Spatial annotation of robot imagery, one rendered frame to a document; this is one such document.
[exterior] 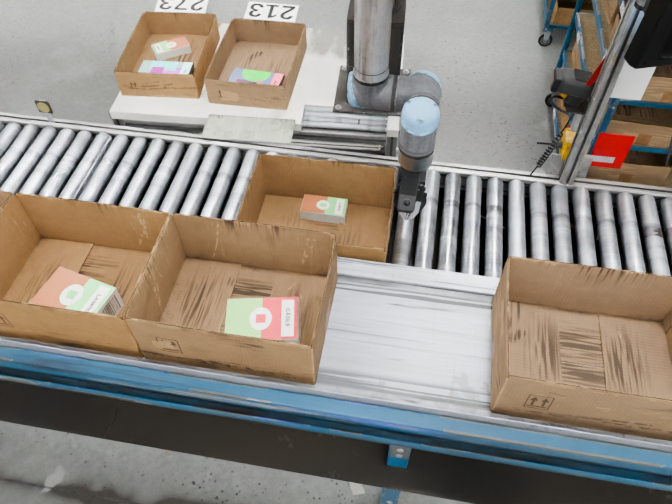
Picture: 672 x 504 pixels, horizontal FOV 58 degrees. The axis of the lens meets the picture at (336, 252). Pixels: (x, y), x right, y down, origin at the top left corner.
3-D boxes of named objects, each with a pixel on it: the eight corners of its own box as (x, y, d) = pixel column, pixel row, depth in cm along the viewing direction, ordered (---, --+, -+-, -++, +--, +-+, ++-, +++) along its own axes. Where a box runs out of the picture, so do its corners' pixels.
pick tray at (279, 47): (307, 47, 232) (306, 23, 224) (287, 111, 208) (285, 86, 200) (235, 41, 234) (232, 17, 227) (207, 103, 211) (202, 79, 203)
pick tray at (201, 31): (221, 37, 236) (216, 13, 228) (199, 99, 213) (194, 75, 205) (149, 34, 238) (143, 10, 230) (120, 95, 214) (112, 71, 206)
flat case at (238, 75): (234, 70, 220) (234, 67, 218) (285, 77, 217) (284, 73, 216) (222, 93, 211) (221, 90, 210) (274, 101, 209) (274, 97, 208)
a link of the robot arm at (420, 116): (442, 95, 145) (440, 122, 139) (436, 135, 155) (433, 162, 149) (403, 92, 146) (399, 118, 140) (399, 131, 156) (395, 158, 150)
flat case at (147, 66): (144, 63, 223) (143, 59, 222) (194, 66, 222) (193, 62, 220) (133, 86, 215) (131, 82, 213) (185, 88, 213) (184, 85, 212)
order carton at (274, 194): (393, 209, 180) (398, 167, 167) (382, 289, 162) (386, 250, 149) (264, 194, 184) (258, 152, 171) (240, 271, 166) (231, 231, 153)
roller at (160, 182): (188, 149, 204) (185, 137, 200) (130, 271, 173) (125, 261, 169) (174, 147, 205) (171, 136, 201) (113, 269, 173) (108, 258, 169)
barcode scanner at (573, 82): (540, 92, 174) (555, 62, 166) (580, 101, 174) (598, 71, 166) (541, 107, 170) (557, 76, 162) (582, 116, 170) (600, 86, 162)
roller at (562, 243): (564, 192, 190) (568, 181, 186) (575, 334, 159) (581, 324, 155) (547, 190, 191) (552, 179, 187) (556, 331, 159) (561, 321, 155)
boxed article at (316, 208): (305, 201, 181) (304, 193, 178) (348, 207, 180) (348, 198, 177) (300, 219, 177) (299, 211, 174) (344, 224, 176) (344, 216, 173)
